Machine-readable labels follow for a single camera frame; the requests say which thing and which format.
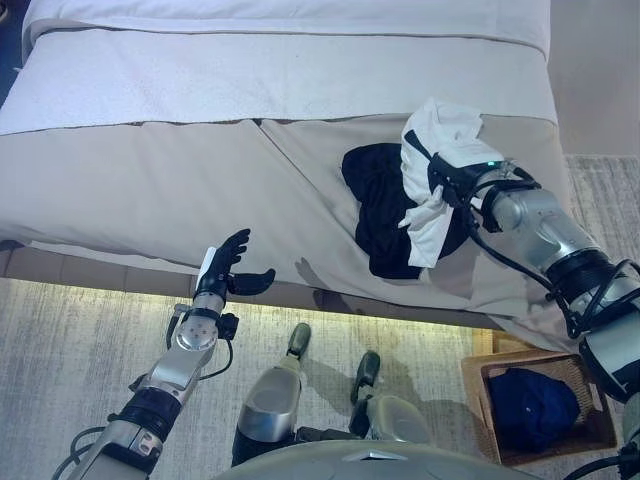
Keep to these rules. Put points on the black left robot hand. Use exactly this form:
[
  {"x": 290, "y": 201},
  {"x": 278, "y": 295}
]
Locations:
[{"x": 222, "y": 267}]

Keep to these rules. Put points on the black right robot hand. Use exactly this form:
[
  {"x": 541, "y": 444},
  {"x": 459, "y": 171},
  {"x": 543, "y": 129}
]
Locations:
[{"x": 457, "y": 182}]

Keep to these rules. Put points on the white garment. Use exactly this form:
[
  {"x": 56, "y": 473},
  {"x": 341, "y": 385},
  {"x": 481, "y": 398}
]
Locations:
[{"x": 450, "y": 130}]

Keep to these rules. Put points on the black garment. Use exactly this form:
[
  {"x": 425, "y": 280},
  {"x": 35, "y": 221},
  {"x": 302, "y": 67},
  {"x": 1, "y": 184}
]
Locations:
[{"x": 375, "y": 200}]

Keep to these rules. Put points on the dark blue garment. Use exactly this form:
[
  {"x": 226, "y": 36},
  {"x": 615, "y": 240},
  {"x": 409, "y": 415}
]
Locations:
[{"x": 535, "y": 410}]

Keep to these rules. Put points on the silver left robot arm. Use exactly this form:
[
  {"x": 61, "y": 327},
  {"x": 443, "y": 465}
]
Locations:
[{"x": 172, "y": 367}]

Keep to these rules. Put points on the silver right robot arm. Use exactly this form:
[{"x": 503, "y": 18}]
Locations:
[{"x": 545, "y": 225}]

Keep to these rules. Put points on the large bed with grey bedding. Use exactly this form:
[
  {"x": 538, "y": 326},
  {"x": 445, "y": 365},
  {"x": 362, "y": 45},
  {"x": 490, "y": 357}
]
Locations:
[{"x": 150, "y": 190}]

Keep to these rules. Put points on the brown woven basket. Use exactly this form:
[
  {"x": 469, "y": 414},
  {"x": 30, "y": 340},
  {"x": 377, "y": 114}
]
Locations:
[{"x": 472, "y": 395}]

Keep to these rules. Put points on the silver left robot leg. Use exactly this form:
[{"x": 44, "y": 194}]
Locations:
[{"x": 270, "y": 400}]

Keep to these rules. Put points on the silver robot leg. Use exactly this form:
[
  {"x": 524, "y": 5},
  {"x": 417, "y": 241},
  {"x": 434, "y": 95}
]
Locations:
[
  {"x": 395, "y": 415},
  {"x": 270, "y": 400}
]

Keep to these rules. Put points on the white duvet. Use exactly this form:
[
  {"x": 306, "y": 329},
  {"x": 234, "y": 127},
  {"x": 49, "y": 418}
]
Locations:
[{"x": 250, "y": 75}]

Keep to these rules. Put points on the silver right robot leg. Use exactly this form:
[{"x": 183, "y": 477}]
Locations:
[{"x": 395, "y": 415}]

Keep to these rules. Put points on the grey robot torso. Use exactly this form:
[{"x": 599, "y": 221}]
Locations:
[{"x": 360, "y": 465}]

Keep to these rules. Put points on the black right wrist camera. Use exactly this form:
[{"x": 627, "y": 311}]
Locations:
[{"x": 487, "y": 220}]

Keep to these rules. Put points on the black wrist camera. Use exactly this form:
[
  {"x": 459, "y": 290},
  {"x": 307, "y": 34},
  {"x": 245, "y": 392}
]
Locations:
[
  {"x": 227, "y": 326},
  {"x": 487, "y": 220}
]

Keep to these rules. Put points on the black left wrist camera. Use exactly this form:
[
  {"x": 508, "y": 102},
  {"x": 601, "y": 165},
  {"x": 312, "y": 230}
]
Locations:
[{"x": 227, "y": 326}]

